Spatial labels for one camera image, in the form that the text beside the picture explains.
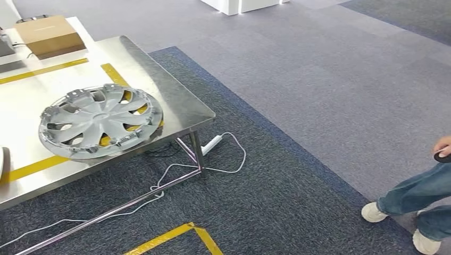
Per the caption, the person's right hand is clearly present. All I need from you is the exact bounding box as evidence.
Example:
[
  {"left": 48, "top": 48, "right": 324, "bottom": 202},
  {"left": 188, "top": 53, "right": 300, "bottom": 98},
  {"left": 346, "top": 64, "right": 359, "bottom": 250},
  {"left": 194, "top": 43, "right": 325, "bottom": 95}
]
[{"left": 432, "top": 135, "right": 451, "bottom": 159}]

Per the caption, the black round remote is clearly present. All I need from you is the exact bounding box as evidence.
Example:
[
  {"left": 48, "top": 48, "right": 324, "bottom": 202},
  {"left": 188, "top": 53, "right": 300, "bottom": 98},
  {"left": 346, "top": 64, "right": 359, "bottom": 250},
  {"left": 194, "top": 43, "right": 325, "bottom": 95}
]
[{"left": 433, "top": 149, "right": 451, "bottom": 164}]

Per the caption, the silver plastic hubcap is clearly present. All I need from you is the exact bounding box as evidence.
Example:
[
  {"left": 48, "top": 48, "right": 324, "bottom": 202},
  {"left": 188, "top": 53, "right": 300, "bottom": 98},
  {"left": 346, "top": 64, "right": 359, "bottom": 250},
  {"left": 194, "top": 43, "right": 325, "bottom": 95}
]
[{"left": 38, "top": 83, "right": 164, "bottom": 161}]

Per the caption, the steel workbench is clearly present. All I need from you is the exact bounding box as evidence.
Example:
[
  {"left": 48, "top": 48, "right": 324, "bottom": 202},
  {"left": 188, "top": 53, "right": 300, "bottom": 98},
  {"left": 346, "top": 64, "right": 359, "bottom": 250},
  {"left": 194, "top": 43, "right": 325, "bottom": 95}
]
[{"left": 0, "top": 15, "right": 216, "bottom": 255}]

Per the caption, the person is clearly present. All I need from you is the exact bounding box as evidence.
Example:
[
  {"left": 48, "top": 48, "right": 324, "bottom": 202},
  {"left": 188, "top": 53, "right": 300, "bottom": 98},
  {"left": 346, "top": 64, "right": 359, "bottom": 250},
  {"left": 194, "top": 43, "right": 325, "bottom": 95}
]
[{"left": 361, "top": 135, "right": 451, "bottom": 255}]

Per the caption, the white power strip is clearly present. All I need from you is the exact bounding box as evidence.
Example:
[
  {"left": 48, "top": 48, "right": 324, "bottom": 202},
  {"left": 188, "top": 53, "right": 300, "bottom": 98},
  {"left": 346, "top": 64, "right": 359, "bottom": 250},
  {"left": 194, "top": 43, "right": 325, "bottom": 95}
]
[{"left": 201, "top": 134, "right": 224, "bottom": 157}]

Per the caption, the white platform block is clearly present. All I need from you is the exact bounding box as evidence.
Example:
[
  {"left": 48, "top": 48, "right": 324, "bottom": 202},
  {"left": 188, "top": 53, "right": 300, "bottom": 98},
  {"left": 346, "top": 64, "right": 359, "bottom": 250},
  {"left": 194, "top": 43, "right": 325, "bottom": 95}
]
[{"left": 200, "top": 0, "right": 290, "bottom": 16}]

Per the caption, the yellow floor tape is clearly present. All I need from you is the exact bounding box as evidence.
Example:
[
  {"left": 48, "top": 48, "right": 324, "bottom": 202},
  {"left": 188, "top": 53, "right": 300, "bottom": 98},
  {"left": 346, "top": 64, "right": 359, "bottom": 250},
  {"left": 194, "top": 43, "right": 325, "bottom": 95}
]
[{"left": 122, "top": 222, "right": 225, "bottom": 255}]

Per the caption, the yellow tape strip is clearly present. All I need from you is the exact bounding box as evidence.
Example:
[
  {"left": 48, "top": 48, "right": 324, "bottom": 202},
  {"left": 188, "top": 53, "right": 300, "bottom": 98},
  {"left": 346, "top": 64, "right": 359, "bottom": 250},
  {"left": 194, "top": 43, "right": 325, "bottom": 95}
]
[{"left": 0, "top": 57, "right": 89, "bottom": 86}]

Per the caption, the brown cardboard box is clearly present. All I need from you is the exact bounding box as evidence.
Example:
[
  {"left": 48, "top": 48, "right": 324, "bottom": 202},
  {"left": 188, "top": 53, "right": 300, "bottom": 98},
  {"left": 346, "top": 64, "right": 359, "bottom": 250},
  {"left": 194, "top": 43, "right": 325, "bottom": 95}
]
[{"left": 13, "top": 14, "right": 87, "bottom": 61}]

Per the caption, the grey metal device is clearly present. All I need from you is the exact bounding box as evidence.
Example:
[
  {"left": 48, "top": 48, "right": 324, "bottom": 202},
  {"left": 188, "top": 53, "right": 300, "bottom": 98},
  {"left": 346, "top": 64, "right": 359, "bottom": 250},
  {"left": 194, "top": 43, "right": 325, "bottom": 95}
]
[{"left": 0, "top": 27, "right": 18, "bottom": 58}]

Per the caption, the white power cable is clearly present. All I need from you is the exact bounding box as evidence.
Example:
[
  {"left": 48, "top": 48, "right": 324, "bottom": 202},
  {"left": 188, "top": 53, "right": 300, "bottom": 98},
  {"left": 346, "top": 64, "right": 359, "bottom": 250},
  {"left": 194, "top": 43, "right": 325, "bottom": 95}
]
[{"left": 0, "top": 132, "right": 247, "bottom": 249}]

